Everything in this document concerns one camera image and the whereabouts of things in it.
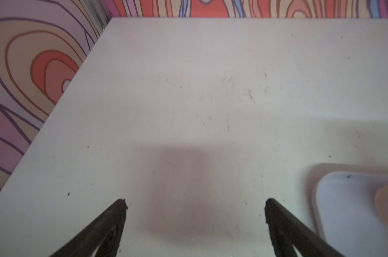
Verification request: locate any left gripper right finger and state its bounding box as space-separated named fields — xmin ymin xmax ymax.
xmin=265 ymin=198 xmax=342 ymax=257

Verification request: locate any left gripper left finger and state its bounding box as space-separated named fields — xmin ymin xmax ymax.
xmin=52 ymin=199 xmax=128 ymax=257

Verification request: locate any lavender plastic tray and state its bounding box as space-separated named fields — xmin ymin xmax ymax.
xmin=312 ymin=171 xmax=388 ymax=257

